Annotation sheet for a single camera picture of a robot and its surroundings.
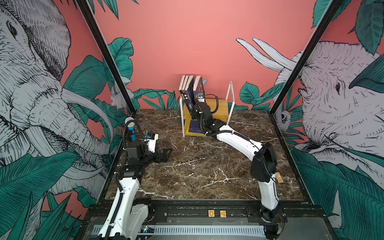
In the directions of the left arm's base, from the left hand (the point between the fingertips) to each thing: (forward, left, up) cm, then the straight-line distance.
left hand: (164, 146), depth 78 cm
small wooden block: (-13, -65, -18) cm, 69 cm away
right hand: (+21, -16, +12) cm, 29 cm away
